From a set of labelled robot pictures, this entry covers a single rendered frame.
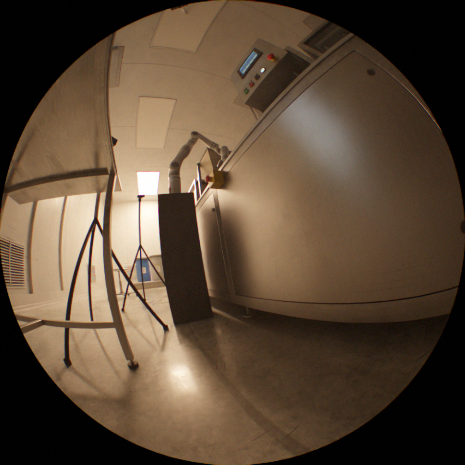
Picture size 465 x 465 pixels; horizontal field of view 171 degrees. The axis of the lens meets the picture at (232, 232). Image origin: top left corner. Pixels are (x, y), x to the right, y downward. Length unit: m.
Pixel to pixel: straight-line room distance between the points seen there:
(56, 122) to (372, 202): 0.77
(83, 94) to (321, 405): 0.79
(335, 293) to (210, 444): 0.41
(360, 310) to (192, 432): 0.42
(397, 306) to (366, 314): 0.08
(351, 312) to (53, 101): 0.86
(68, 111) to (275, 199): 0.66
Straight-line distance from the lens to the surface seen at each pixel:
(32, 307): 2.21
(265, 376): 0.45
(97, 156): 0.60
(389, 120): 0.41
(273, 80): 0.80
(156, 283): 3.85
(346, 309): 0.42
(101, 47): 0.40
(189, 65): 2.49
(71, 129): 0.55
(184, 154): 1.33
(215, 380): 0.47
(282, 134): 0.53
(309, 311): 0.47
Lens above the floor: 0.31
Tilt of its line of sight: 11 degrees up
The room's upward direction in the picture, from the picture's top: 10 degrees counter-clockwise
